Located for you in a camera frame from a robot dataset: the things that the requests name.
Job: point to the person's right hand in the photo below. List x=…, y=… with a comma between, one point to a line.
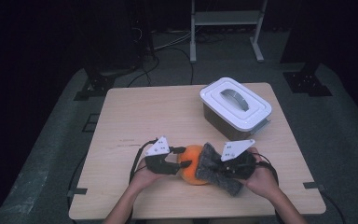
x=265, y=182

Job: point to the grey fuzzy cloth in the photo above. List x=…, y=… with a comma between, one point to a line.
x=222, y=185

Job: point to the grey tape strip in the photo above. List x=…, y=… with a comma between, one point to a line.
x=77, y=191
x=313, y=186

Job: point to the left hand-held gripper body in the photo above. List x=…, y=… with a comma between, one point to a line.
x=158, y=163

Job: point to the black tape square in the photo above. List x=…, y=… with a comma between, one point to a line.
x=85, y=123

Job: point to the orange plush toy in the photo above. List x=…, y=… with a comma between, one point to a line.
x=191, y=161

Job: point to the black stand base with post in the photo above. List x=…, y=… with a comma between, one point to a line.
x=98, y=84

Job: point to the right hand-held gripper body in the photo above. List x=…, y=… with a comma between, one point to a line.
x=240, y=166

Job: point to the person's left hand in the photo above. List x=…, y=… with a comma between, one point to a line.
x=143, y=179

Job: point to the white metal stand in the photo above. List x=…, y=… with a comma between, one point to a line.
x=227, y=18

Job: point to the black flat stand base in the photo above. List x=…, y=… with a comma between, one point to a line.
x=307, y=83

